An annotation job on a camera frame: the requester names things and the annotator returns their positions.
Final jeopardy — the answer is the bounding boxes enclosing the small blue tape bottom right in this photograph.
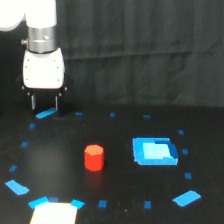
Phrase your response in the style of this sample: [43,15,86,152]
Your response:
[144,201,151,209]

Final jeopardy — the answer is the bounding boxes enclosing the small blue tape right upper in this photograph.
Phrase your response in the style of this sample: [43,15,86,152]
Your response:
[178,130,184,135]

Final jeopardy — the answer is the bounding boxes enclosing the small blue tape left middle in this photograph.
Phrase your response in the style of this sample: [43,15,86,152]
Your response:
[21,142,28,147]

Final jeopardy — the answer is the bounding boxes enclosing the red hexagonal block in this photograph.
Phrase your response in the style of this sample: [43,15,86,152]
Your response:
[84,145,105,171]

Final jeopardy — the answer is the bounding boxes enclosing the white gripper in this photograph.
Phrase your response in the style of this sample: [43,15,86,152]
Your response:
[23,48,65,115]

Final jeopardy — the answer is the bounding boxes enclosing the blue tape square target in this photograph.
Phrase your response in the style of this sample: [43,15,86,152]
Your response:
[133,138,179,166]

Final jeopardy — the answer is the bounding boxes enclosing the small blue tape right lower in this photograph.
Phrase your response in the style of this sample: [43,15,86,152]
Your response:
[185,173,192,179]

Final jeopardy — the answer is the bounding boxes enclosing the small blue tape bottom centre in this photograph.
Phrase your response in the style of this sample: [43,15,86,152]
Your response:
[98,200,107,208]

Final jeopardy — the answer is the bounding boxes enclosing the small blue tape left upper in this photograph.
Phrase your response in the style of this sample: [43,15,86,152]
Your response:
[29,123,35,128]

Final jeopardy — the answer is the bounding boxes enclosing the blue tape strip bottom-left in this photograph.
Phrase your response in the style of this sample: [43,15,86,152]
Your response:
[28,196,49,209]

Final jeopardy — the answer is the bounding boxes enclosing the white paper sheet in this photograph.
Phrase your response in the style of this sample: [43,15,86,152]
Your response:
[30,202,77,224]

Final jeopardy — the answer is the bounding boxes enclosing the blue tape beside paper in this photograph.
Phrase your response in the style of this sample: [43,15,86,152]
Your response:
[70,199,85,209]

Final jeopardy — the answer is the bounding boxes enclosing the large blue tape bottom-right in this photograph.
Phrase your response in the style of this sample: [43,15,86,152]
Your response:
[173,190,201,207]

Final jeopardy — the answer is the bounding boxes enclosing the long blue tape top-left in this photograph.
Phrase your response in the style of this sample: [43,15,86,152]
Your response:
[36,108,56,119]

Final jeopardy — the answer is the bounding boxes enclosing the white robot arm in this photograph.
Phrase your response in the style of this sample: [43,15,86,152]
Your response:
[0,0,65,112]

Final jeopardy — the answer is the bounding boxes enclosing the large blue tape left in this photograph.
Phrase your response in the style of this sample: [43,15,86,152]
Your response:
[5,180,29,195]

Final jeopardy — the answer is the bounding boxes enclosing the small blue tape left lower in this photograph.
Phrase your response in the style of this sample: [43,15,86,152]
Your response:
[9,165,17,172]

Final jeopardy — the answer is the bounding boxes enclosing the small blue tape right middle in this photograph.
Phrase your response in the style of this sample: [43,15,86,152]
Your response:
[182,149,188,155]

